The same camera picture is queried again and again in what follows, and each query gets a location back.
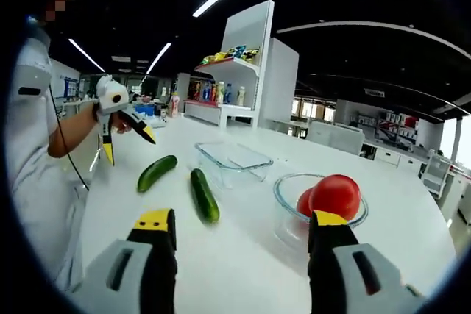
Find white table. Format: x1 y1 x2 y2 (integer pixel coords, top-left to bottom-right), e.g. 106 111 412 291
78 116 458 314

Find white chest-worn device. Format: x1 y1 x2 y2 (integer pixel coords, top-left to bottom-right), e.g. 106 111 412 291
14 26 53 109

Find person's left hand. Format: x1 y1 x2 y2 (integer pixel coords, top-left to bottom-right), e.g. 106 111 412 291
110 111 133 135

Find white open-frame chair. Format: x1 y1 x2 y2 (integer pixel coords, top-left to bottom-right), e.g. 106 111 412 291
420 149 456 198

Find white curved ceiling rail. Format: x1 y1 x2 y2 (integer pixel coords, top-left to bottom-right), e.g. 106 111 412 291
275 21 471 62

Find pink bottle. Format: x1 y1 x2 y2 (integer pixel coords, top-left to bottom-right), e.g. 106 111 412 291
169 92 182 118

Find red tomato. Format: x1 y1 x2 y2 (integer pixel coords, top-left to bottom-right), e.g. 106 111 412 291
296 187 316 218
308 174 361 220

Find white display shelf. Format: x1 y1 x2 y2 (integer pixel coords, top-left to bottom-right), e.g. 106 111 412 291
183 0 300 131

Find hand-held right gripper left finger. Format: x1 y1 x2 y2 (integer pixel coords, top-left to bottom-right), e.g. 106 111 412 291
69 207 178 314

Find background shelf with boxes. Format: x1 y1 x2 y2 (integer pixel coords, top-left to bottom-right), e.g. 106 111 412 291
348 110 421 146

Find row of snack packets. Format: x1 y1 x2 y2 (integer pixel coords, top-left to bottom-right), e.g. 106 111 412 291
199 44 261 66

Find green cucumber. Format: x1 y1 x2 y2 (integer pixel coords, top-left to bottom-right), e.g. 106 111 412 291
189 168 221 225
137 154 178 193

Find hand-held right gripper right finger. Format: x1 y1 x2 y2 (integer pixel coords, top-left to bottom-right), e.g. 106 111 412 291
307 210 425 314

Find round glass storage container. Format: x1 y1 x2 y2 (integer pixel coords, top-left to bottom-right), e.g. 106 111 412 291
272 172 369 249

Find row of drink bottles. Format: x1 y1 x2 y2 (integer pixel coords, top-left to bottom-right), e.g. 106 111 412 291
188 79 248 107

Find white low cabinets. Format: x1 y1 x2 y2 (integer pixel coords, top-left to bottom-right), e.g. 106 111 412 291
363 138 425 176

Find rectangular glass storage container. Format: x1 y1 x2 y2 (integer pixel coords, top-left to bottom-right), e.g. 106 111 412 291
194 140 275 190

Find person in white shirt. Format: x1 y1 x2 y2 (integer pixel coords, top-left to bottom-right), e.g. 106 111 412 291
6 34 97 290

